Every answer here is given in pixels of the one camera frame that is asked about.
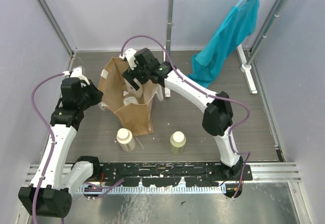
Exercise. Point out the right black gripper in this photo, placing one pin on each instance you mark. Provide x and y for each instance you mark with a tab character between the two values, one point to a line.
129	74

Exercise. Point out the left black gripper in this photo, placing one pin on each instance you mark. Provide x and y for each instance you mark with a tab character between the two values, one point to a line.
94	95

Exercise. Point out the white square bottle black cap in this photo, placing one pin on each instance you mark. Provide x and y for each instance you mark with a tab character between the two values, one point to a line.
131	90

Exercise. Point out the clear amber liquid bottle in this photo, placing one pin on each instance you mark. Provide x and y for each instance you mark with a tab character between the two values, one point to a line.
129	99

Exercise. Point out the brown canvas bag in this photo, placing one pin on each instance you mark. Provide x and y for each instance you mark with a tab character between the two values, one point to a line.
135	117

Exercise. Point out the yellow-green round bottle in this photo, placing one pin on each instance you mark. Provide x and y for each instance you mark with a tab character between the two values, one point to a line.
177	142

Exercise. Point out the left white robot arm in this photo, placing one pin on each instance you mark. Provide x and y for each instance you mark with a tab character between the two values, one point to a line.
50	192

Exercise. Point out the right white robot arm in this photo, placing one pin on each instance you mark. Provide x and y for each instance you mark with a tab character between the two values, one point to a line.
216	107

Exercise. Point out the beige round bottle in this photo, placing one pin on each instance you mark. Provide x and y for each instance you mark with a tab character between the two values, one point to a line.
125	139

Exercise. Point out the teal hanging shirt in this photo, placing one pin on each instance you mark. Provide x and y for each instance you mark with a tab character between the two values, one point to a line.
238	24

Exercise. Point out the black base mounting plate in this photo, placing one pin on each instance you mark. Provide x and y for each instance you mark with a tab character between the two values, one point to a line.
167	174

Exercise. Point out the metal clothes rack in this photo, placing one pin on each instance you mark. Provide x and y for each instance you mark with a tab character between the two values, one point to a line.
246	62

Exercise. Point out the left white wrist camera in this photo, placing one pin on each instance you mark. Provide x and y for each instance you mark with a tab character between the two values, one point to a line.
77	72

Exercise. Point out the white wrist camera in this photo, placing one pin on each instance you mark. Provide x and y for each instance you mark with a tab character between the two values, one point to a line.
77	72
129	56

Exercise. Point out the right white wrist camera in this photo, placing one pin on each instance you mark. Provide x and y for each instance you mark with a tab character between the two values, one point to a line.
129	56

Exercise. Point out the aluminium frame post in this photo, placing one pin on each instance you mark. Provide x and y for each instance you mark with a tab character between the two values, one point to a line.
51	18

